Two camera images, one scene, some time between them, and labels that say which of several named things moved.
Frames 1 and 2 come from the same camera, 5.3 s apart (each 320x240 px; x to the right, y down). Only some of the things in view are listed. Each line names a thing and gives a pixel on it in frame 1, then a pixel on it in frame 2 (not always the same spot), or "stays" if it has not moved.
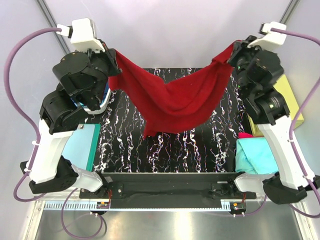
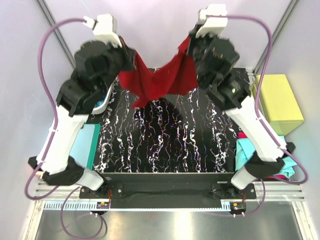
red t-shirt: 162,107 -> 178,76
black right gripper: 240,48 -> 193,40
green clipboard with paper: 80,148 stays
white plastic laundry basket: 103,105 stays
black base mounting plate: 168,190 stays
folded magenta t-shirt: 241,135 stays
